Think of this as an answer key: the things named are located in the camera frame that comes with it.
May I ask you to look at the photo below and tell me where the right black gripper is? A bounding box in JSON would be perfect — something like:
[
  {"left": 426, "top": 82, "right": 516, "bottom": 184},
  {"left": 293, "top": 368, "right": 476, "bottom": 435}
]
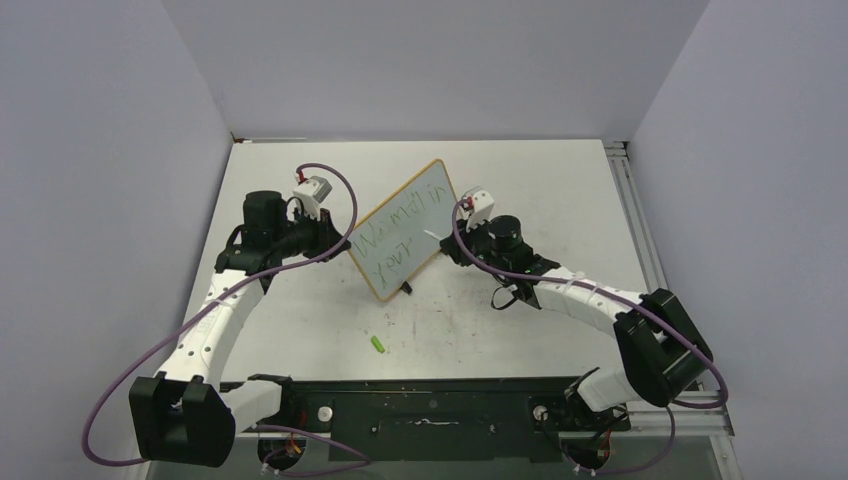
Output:
[{"left": 442, "top": 212, "right": 510, "bottom": 275}]

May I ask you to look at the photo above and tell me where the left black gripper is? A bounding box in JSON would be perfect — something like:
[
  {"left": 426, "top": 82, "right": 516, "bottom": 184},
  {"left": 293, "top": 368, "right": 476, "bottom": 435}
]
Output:
[{"left": 272, "top": 205, "right": 350, "bottom": 263}]

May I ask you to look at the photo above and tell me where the white green marker pen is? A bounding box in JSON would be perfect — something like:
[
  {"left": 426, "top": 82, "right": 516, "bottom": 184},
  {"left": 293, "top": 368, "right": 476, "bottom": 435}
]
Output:
[{"left": 423, "top": 229, "right": 442, "bottom": 242}]

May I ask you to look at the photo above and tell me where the yellow framed whiteboard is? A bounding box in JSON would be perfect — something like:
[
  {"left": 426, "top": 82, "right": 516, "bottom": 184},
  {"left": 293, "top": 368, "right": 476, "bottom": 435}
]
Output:
[{"left": 349, "top": 159, "right": 457, "bottom": 302}]

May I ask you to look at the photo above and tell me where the green marker cap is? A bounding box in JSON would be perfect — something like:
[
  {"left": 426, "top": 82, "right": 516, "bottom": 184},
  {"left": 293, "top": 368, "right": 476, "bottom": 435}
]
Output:
[{"left": 370, "top": 336, "right": 386, "bottom": 354}]

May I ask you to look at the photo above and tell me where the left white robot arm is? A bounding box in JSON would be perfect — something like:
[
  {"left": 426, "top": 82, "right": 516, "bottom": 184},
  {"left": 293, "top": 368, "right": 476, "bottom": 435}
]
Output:
[{"left": 129, "top": 180, "right": 350, "bottom": 467}]

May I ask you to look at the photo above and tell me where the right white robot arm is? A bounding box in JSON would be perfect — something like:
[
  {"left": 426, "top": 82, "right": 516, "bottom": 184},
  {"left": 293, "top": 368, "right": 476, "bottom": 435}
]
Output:
[{"left": 440, "top": 215, "right": 717, "bottom": 428}]

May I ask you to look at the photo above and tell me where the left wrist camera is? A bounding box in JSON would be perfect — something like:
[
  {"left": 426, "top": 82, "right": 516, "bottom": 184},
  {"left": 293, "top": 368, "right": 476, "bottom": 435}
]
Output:
[{"left": 292, "top": 176, "right": 332, "bottom": 220}]

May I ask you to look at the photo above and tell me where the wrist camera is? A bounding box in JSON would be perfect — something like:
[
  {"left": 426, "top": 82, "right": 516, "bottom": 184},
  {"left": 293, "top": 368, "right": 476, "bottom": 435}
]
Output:
[
  {"left": 461, "top": 187, "right": 495, "bottom": 232},
  {"left": 292, "top": 176, "right": 332, "bottom": 220}
]

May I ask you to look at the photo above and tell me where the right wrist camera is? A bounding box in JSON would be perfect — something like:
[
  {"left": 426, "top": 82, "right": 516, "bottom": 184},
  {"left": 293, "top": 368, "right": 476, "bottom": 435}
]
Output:
[{"left": 461, "top": 187, "right": 495, "bottom": 232}]

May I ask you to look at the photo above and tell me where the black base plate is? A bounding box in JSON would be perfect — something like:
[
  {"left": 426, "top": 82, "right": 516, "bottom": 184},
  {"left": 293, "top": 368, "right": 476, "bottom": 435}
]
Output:
[{"left": 267, "top": 377, "right": 630, "bottom": 462}]

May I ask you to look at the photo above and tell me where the aluminium rail frame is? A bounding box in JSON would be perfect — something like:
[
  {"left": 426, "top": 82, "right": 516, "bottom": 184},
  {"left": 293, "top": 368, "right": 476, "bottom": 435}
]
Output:
[{"left": 602, "top": 140, "right": 735, "bottom": 439}]

